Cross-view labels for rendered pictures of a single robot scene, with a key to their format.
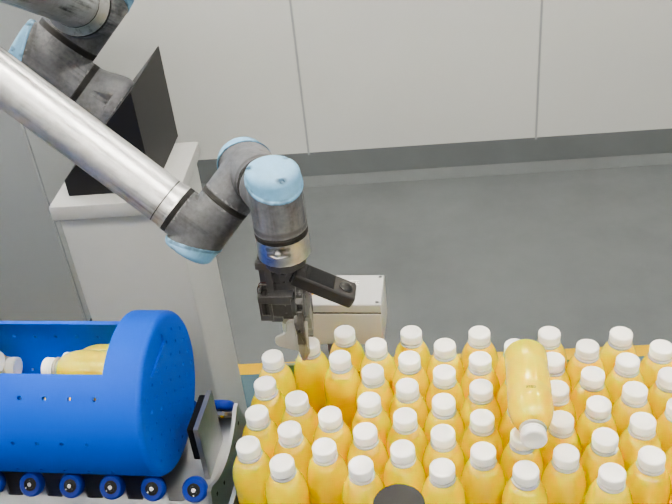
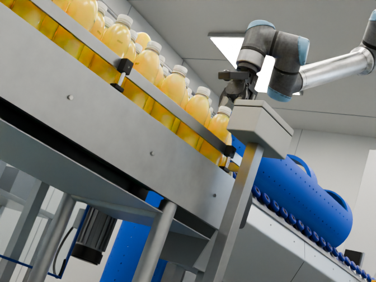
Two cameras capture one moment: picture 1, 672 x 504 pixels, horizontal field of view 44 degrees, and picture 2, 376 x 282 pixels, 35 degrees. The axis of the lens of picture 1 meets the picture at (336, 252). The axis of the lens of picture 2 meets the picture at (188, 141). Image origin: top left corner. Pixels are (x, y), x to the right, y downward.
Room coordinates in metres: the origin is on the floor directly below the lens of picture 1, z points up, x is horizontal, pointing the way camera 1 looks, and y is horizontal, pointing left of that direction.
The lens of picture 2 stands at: (2.06, -1.53, 0.45)
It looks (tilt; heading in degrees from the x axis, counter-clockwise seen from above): 16 degrees up; 121
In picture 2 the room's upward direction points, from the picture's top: 20 degrees clockwise
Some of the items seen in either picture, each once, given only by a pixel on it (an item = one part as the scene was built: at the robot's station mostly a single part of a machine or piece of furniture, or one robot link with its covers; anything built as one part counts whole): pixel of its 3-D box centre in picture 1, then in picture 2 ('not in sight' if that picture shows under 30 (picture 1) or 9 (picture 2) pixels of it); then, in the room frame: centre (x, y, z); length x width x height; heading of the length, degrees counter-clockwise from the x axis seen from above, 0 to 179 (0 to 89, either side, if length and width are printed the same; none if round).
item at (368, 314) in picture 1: (334, 308); (261, 129); (1.34, 0.02, 1.05); 0.20 x 0.10 x 0.10; 80
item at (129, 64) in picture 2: not in sight; (121, 75); (1.18, -0.48, 0.94); 0.03 x 0.02 x 0.08; 80
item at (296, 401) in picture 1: (296, 400); not in sight; (1.05, 0.09, 1.09); 0.04 x 0.04 x 0.02
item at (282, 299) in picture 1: (285, 284); (243, 85); (1.19, 0.09, 1.23); 0.09 x 0.08 x 0.12; 80
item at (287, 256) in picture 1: (283, 245); (248, 62); (1.19, 0.09, 1.31); 0.10 x 0.09 x 0.05; 170
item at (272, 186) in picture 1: (276, 199); (258, 40); (1.20, 0.09, 1.40); 0.10 x 0.09 x 0.12; 22
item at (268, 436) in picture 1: (265, 456); not in sight; (1.02, 0.16, 0.99); 0.07 x 0.07 x 0.19
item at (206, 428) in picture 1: (204, 434); not in sight; (1.09, 0.27, 0.99); 0.10 x 0.02 x 0.12; 170
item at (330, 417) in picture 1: (330, 416); not in sight; (1.00, 0.04, 1.09); 0.04 x 0.04 x 0.02
